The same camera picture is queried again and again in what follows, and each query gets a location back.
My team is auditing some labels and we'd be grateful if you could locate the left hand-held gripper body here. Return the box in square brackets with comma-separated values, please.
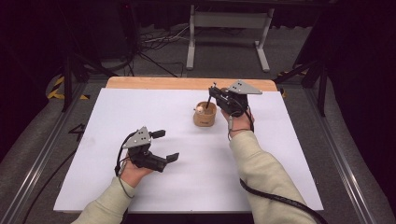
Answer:
[122, 125, 168, 174]

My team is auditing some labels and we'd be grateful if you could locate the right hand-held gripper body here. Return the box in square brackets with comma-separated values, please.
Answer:
[217, 79, 263, 119]

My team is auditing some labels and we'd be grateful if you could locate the black makeup brush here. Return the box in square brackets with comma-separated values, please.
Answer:
[205, 81, 218, 110]

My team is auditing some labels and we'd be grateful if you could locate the tan bag-shaped holder with bear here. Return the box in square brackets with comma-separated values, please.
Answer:
[192, 101, 218, 128]

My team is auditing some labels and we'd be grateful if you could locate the person's right hand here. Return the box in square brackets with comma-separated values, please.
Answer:
[220, 108, 256, 138]

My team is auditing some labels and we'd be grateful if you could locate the person's left hand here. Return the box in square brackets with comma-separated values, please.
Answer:
[120, 161, 155, 189]

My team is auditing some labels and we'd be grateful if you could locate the white table sheet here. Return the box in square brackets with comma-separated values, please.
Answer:
[53, 88, 325, 214]

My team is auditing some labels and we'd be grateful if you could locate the black tripod stand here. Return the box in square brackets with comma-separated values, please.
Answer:
[60, 52, 120, 113]
[274, 59, 328, 118]

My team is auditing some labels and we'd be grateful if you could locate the thin cable with grey plug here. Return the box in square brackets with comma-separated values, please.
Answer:
[226, 105, 255, 141]

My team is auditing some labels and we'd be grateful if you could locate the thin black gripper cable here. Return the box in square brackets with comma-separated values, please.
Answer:
[114, 132, 136, 200]

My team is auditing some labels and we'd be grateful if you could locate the white metal frame table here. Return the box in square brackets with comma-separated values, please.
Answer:
[186, 4, 276, 73]

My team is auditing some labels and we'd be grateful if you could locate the bundle of floor cables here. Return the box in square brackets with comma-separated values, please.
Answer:
[138, 24, 191, 78]

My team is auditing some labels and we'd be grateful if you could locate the black floor cable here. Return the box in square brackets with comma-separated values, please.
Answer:
[21, 148, 78, 224]

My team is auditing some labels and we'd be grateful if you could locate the aluminium rail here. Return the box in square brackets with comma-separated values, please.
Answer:
[0, 81, 89, 224]
[303, 88, 379, 224]

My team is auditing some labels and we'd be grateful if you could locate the thick black gripper cable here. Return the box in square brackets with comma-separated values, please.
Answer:
[238, 178, 330, 224]

